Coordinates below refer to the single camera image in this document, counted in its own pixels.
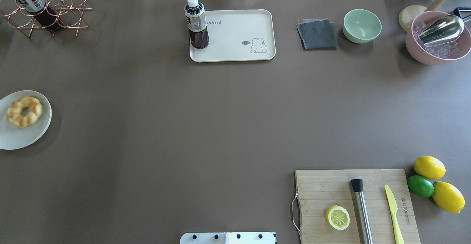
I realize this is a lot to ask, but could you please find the twisted ring donut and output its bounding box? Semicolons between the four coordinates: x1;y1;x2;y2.
7;96;43;128

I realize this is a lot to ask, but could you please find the white shallow bowl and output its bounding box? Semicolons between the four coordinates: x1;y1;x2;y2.
0;90;52;150

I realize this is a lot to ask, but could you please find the cream rabbit tray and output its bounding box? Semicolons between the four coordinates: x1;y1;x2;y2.
190;9;276;63

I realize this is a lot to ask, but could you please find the dark tea bottle on tray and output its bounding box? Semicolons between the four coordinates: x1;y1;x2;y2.
184;0;210;49

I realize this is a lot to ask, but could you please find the grey folded cloth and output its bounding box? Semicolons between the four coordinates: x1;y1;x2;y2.
296;19;338;50

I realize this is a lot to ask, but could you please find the wooden cutting board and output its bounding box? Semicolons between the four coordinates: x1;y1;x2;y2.
295;170;421;244

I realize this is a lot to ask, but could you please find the halved lemon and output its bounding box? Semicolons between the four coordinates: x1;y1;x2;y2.
325;205;350;230

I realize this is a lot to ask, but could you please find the mint green bowl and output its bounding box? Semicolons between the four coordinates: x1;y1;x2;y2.
343;9;382;44

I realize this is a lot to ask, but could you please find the round wooden coaster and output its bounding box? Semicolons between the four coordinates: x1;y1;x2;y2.
398;5;427;32

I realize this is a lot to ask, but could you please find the green lime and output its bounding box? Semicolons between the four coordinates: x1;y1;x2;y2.
407;175;435;198

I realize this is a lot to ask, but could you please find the yellow lemon upper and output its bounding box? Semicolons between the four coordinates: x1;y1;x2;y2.
413;156;446;179

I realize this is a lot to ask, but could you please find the yellow lemon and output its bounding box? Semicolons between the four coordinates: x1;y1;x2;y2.
413;156;446;179
432;181;465;214

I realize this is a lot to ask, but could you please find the yellow plastic knife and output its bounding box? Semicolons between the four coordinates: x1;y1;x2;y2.
384;185;405;244

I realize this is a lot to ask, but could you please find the pink ice bucket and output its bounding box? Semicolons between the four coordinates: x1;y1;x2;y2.
406;11;471;65

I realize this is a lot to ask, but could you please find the steel ice scoop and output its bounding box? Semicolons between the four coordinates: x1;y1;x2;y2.
418;15;465;47

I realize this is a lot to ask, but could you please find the yellow lemon lower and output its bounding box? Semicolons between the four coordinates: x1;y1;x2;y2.
432;181;465;214

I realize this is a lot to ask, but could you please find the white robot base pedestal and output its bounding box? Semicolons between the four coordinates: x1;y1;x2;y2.
180;231;277;244

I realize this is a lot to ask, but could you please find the copper wire bottle rack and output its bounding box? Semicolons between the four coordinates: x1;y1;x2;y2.
1;0;93;38

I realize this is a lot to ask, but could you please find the bottle in wire rack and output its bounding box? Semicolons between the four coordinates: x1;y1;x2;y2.
16;0;62;32

